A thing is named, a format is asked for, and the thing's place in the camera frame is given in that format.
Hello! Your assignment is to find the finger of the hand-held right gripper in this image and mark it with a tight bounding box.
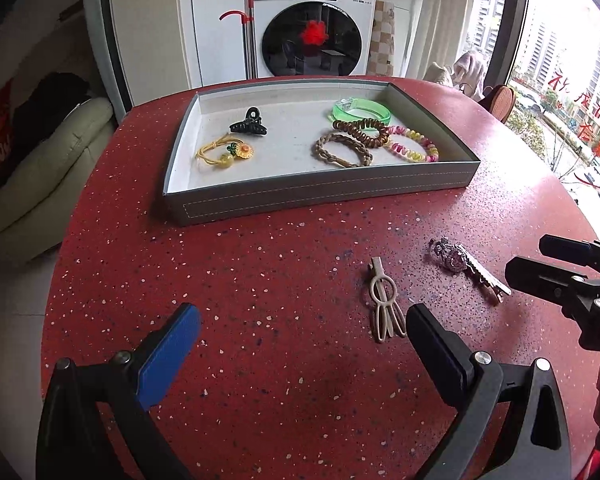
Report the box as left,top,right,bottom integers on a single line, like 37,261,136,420
539,234,600,277
505,256,600,352

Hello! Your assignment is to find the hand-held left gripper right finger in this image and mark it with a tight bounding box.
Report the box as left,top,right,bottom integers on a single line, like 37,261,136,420
406,302,589,480

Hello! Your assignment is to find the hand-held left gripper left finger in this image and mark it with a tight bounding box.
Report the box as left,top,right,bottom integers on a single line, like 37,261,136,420
35,302,202,480

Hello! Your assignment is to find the silver rhinestone hair clip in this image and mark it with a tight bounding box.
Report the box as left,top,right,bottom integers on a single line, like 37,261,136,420
427,236,512,306

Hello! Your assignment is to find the beige hair clip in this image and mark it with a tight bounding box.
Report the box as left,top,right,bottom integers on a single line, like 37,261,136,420
366,257,408,344

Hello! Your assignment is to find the grey shallow tray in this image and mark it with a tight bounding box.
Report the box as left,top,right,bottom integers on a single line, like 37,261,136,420
162,76,482,227

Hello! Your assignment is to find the pink yellow spiral hair tie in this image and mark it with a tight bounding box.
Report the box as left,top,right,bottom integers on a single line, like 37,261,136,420
384,126,440,164

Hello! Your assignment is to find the yellow flower hair tie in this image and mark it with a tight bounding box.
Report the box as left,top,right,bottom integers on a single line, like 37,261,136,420
196,132,257,170

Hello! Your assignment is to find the brown braided hair tie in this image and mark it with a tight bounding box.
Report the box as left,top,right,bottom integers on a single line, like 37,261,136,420
312,130,375,168

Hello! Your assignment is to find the brown spiral hair tie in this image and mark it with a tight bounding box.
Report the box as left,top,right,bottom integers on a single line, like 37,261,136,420
332,118,391,150

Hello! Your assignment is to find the black claw hair clip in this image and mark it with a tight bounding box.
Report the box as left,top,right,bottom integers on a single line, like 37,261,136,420
229,106,270,137

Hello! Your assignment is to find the green translucent bangle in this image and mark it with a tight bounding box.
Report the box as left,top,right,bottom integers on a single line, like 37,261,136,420
332,98,393,125

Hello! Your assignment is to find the red window lettering decal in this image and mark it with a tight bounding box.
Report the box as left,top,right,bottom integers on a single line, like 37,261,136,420
547,67,600,181

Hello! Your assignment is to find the brown chair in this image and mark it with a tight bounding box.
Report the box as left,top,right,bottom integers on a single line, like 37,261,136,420
477,85,517,123

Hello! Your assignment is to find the white towel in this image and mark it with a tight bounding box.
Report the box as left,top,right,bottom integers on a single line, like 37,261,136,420
452,50,488,101

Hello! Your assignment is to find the cream sofa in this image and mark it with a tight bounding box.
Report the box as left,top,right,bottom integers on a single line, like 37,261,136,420
0,95,116,266

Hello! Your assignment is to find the beige cushion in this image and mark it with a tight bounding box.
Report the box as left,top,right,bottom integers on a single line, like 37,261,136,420
424,61,453,86

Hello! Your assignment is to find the white curtain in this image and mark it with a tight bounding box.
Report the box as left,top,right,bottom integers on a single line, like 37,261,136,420
405,0,481,81

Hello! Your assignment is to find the red mop handle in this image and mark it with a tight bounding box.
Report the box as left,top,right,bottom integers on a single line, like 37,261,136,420
219,0,257,79

